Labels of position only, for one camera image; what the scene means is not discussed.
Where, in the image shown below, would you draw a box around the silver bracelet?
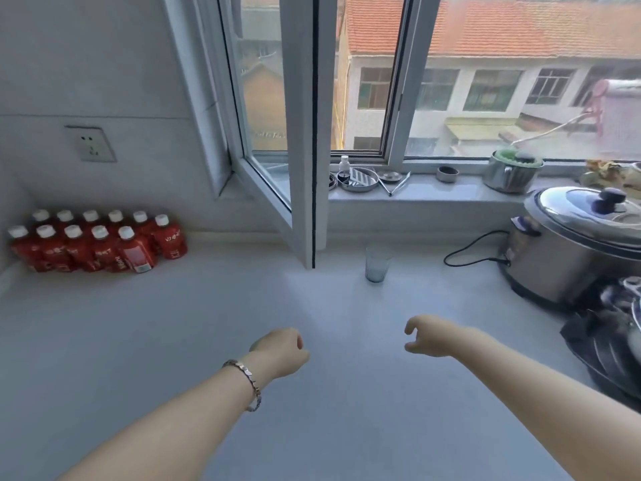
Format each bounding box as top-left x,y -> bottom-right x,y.
222,359 -> 263,413

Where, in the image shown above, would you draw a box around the steel bowl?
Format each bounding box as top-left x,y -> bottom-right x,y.
338,166 -> 380,194

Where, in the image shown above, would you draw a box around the white window sash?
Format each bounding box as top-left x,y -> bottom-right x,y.
198,0 -> 339,270

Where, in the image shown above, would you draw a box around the white table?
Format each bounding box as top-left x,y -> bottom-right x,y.
0,230 -> 641,481

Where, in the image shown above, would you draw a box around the steel cooker lid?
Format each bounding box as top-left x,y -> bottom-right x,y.
523,184 -> 641,249

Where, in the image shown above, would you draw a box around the dried ginger pieces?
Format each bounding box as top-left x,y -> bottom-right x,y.
583,158 -> 641,188

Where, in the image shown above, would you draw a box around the row of red drink bottles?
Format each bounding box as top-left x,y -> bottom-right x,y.
7,208 -> 189,274

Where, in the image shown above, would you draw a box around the white wall socket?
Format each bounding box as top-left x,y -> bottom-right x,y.
65,126 -> 118,164

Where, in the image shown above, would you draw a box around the white window frame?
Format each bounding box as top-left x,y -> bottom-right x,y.
160,0 -> 641,198

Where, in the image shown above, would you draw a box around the black power cable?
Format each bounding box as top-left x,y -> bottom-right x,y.
443,228 -> 513,269

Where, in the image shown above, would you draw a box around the steel grater plate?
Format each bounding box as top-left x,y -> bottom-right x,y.
345,167 -> 377,188

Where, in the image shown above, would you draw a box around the green sponge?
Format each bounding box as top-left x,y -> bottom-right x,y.
493,148 -> 546,168

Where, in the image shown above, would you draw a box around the steel electric cooker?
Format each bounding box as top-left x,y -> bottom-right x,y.
498,184 -> 641,312

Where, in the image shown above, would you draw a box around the black cooking pot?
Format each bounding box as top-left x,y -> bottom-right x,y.
559,276 -> 641,402

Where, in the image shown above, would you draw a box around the large steel pot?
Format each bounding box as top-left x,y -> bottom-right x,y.
482,150 -> 544,195

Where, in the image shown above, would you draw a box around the person's left hand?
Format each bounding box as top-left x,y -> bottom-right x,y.
239,327 -> 311,391

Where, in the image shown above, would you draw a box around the person's right hand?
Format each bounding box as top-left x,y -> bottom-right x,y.
403,315 -> 477,359

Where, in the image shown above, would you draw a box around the steel tongs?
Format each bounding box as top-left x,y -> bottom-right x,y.
376,170 -> 413,198

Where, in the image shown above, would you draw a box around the person's left forearm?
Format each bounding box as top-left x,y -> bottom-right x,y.
57,363 -> 266,481

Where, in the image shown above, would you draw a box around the dark grey ribbed glass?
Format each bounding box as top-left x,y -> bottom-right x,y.
364,245 -> 394,284

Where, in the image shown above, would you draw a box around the person's right forearm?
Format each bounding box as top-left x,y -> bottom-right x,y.
458,325 -> 641,481

